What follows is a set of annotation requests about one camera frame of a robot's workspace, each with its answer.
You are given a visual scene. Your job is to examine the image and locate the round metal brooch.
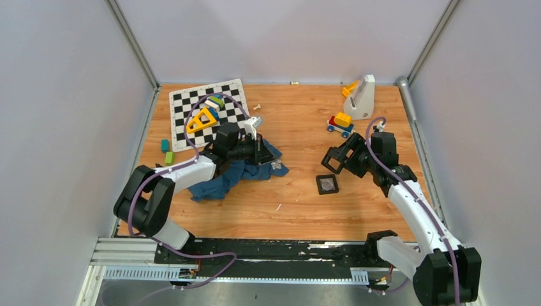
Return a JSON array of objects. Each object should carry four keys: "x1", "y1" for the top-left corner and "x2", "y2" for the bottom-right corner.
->
[{"x1": 321, "y1": 178, "x2": 335, "y2": 191}]

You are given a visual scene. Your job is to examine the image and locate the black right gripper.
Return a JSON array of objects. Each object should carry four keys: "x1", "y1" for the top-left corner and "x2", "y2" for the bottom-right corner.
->
[{"x1": 328, "y1": 133, "x2": 377, "y2": 178}]

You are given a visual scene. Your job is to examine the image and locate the teal block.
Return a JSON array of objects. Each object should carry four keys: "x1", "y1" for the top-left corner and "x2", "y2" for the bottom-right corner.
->
[{"x1": 160, "y1": 139, "x2": 170, "y2": 153}]

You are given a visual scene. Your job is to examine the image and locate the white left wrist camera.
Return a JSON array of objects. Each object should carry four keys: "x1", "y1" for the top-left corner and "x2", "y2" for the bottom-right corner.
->
[{"x1": 242, "y1": 116, "x2": 263, "y2": 140}]

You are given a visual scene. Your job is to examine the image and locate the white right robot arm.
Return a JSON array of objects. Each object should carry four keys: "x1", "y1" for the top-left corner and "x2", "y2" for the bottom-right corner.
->
[{"x1": 322, "y1": 132, "x2": 482, "y2": 305}]

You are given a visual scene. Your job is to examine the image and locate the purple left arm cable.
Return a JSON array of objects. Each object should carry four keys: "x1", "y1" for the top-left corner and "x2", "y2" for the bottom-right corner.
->
[{"x1": 126, "y1": 92, "x2": 251, "y2": 291}]

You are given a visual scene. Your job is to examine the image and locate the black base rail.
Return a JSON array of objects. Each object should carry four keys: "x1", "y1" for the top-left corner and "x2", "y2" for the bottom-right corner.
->
[{"x1": 154, "y1": 238, "x2": 391, "y2": 280}]

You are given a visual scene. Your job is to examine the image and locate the black square frame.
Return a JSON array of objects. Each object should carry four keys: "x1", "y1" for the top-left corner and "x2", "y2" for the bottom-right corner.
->
[{"x1": 316, "y1": 174, "x2": 339, "y2": 195}]

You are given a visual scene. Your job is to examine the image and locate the black white checkerboard sheet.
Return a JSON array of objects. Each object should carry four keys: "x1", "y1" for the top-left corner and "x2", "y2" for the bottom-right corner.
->
[{"x1": 168, "y1": 78, "x2": 250, "y2": 152}]

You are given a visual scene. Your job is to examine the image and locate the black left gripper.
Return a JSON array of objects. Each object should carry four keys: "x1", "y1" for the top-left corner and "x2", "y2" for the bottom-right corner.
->
[{"x1": 228, "y1": 133, "x2": 278, "y2": 166}]

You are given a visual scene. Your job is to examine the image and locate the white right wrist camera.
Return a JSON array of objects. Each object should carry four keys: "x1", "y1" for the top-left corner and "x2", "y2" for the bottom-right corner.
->
[{"x1": 373, "y1": 120, "x2": 385, "y2": 132}]

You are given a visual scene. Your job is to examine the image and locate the stacked colour blocks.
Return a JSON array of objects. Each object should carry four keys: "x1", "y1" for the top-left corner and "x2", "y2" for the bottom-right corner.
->
[{"x1": 204, "y1": 95, "x2": 225, "y2": 120}]

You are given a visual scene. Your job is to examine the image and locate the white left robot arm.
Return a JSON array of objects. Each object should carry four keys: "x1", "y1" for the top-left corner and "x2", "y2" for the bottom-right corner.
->
[{"x1": 113, "y1": 123, "x2": 278, "y2": 263}]

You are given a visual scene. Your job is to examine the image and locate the yellow triangle frame toy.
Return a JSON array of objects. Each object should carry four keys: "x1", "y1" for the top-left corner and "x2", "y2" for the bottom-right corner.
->
[{"x1": 185, "y1": 107, "x2": 218, "y2": 133}]

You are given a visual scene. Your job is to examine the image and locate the sparkly silver star brooch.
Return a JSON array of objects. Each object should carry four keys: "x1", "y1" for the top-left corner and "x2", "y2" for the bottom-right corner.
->
[{"x1": 271, "y1": 159, "x2": 282, "y2": 170}]

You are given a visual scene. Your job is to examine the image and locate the black wire cube frame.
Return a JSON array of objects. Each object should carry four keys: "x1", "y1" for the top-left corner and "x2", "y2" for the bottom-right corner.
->
[{"x1": 321, "y1": 146, "x2": 352, "y2": 174}]

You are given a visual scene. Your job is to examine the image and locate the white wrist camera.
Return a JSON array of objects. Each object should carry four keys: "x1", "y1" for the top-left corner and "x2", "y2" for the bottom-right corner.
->
[
  {"x1": 242, "y1": 116, "x2": 263, "y2": 140},
  {"x1": 373, "y1": 120, "x2": 385, "y2": 132}
]

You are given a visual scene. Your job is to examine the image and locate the blue shirt garment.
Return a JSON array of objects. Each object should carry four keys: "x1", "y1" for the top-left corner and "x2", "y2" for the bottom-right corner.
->
[{"x1": 188, "y1": 140, "x2": 289, "y2": 203}]

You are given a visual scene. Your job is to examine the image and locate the white wedge stand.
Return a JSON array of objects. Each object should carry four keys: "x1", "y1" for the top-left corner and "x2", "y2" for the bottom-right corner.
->
[{"x1": 343, "y1": 75, "x2": 376, "y2": 120}]

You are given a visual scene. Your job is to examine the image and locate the colourful toy train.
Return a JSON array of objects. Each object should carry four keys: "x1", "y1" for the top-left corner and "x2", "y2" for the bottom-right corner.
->
[{"x1": 327, "y1": 112, "x2": 354, "y2": 138}]

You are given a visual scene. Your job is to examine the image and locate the green block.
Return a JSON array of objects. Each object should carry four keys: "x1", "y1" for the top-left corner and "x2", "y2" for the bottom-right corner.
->
[{"x1": 165, "y1": 151, "x2": 175, "y2": 166}]

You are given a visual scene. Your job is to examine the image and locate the yellow plastic piece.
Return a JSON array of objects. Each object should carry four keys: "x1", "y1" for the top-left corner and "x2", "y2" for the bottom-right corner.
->
[{"x1": 341, "y1": 80, "x2": 360, "y2": 98}]

